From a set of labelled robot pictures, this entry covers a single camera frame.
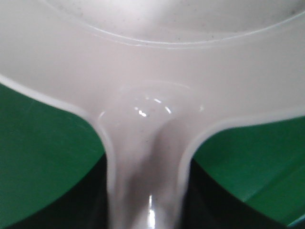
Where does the pink plastic dustpan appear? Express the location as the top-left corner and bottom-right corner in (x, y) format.
(0, 0), (305, 229)

